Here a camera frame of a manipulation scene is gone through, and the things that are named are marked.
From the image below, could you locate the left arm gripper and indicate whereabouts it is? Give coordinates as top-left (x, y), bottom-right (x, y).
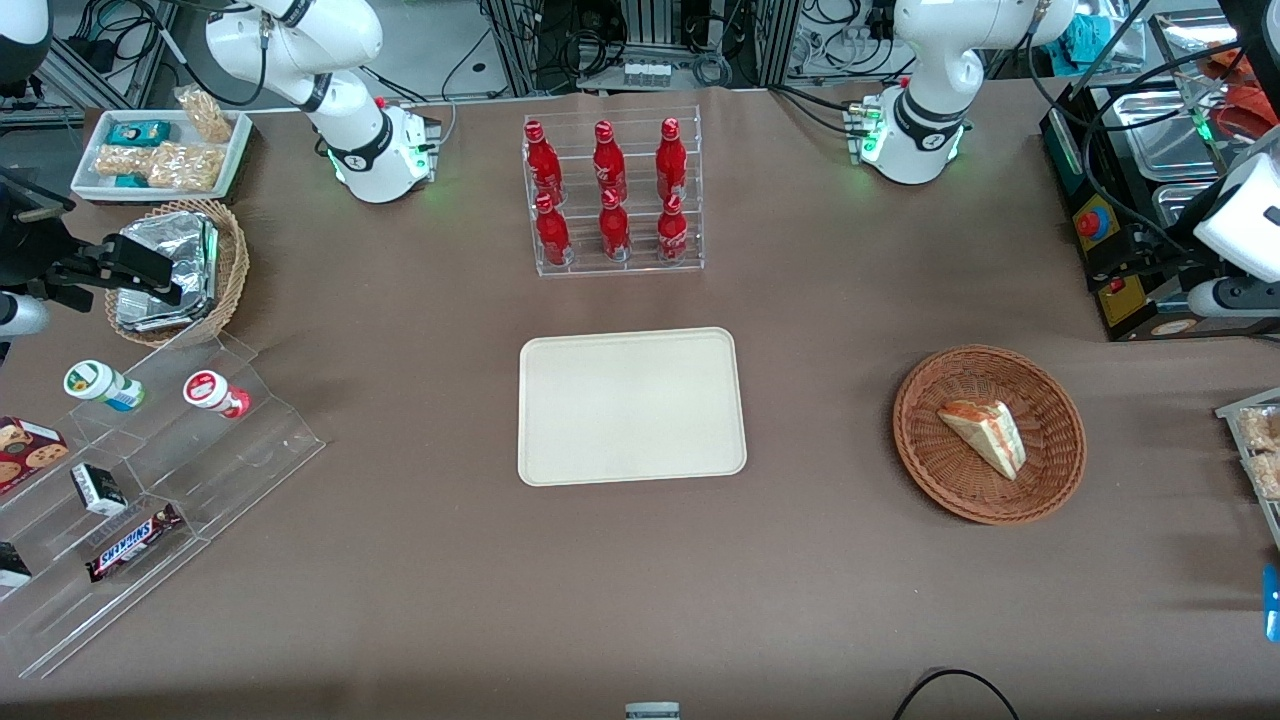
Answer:
top-left (1087, 226), bottom-right (1217, 294)

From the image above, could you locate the triangle sandwich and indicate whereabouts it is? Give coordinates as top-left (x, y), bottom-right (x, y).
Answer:
top-left (936, 399), bottom-right (1028, 482)

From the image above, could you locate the small tan wicker basket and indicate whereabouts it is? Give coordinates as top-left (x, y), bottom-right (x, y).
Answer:
top-left (104, 198), bottom-right (251, 349)

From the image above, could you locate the white rectangular snack tray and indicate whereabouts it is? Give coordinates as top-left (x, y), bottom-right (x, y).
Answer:
top-left (70, 108), bottom-right (253, 204)

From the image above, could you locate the grey snack tray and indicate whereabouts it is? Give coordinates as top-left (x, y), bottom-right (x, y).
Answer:
top-left (1215, 388), bottom-right (1280, 551)

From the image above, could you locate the wide brown wicker basket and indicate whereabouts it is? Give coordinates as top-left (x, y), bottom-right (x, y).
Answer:
top-left (892, 345), bottom-right (1088, 526)

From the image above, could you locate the beige plastic tray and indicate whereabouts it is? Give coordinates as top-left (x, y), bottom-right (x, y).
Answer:
top-left (517, 327), bottom-right (749, 488)

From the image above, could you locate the foil wrapped food package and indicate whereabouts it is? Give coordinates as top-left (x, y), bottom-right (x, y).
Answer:
top-left (115, 212), bottom-right (219, 333)

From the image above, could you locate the steel food pan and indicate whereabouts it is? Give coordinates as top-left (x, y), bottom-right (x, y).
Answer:
top-left (1110, 90), bottom-right (1216, 183)
top-left (1153, 182), bottom-right (1216, 233)

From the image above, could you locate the black food warmer machine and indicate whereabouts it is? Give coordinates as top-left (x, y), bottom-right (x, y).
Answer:
top-left (1038, 10), bottom-right (1280, 343)

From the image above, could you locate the green capped yogurt bottle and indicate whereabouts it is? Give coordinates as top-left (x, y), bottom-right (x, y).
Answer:
top-left (63, 360), bottom-right (146, 413)

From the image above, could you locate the clear bag of puffed snacks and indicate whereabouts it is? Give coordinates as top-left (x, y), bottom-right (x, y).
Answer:
top-left (148, 142), bottom-right (223, 191)
top-left (175, 86), bottom-right (234, 144)
top-left (95, 145), bottom-right (151, 179)

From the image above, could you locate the red capped yogurt bottle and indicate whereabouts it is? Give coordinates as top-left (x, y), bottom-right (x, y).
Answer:
top-left (182, 370), bottom-right (252, 420)

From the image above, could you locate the teal snack box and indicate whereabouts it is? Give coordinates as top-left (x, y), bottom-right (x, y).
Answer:
top-left (106, 120), bottom-right (173, 148)

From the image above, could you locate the clear acrylic stepped display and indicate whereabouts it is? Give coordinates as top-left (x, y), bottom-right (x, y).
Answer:
top-left (0, 330), bottom-right (328, 681)

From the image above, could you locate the red cookie box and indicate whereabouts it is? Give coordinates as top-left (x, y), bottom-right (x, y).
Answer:
top-left (0, 416), bottom-right (71, 496)

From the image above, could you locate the small black white box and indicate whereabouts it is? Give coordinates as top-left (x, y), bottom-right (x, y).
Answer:
top-left (70, 463), bottom-right (129, 517)

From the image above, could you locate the teal bag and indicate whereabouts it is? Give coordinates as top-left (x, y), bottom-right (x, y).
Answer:
top-left (1062, 15), bottom-right (1136, 66)

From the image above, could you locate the snickers chocolate bar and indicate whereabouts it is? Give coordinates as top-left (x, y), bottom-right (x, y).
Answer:
top-left (85, 503), bottom-right (185, 584)

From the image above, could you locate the red cola bottle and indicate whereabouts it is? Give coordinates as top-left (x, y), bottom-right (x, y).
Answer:
top-left (534, 193), bottom-right (573, 267)
top-left (524, 120), bottom-right (564, 207)
top-left (655, 117), bottom-right (689, 201)
top-left (656, 193), bottom-right (691, 263)
top-left (598, 188), bottom-right (633, 263)
top-left (592, 120), bottom-right (628, 201)

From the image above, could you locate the clear acrylic bottle rack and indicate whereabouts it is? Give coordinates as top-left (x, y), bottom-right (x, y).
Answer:
top-left (521, 105), bottom-right (706, 279)

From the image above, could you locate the metal equipment rack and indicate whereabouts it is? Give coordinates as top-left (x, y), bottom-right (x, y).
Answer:
top-left (480, 0), bottom-right (801, 96)

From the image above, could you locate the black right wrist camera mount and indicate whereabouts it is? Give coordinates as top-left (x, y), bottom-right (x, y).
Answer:
top-left (0, 168), bottom-right (77, 291)

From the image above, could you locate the black floor cable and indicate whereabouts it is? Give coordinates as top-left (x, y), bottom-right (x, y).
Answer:
top-left (892, 668), bottom-right (1021, 720)

